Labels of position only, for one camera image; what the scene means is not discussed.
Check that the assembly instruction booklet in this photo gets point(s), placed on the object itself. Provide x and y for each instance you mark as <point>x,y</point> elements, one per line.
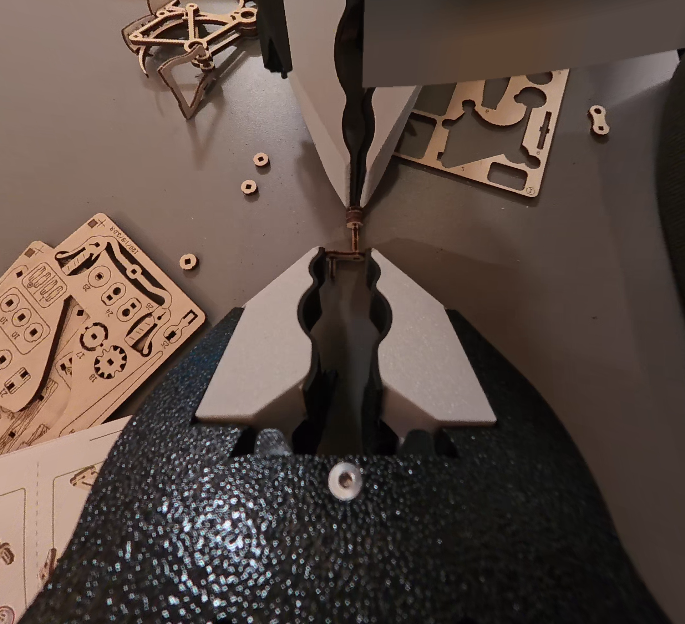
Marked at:
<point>32,501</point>

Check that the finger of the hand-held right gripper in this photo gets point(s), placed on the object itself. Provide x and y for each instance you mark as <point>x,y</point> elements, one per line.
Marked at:
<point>388,121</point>
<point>315,46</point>

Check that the wooden axle with discs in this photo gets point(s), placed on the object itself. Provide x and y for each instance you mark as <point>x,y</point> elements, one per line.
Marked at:
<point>354,217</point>

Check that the wooden link with pin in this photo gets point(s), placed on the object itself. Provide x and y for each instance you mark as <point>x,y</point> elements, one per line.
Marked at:
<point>345,256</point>

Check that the partly built wooden model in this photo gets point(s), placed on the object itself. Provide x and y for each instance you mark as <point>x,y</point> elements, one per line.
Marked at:
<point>191,46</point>

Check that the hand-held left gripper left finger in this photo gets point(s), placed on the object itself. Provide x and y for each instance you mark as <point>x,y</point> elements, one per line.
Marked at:
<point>257,367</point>

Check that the small wooden link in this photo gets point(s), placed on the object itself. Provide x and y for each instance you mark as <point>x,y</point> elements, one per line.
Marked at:
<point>600,120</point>

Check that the wooden parts sheet with slots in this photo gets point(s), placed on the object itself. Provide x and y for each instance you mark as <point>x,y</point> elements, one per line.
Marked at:
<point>10,287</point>

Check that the emptied wooden parts frame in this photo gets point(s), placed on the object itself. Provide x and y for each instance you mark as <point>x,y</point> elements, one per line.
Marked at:
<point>484,115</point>

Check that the wooden parts sheet with gears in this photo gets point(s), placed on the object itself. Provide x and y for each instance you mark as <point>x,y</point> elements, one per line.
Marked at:
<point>115,313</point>

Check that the small wooden washer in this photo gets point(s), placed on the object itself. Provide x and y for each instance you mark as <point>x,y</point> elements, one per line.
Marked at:
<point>182,261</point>
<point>243,186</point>
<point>255,159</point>

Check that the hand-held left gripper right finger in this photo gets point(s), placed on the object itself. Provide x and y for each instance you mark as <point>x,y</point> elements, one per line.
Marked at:
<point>433,367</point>

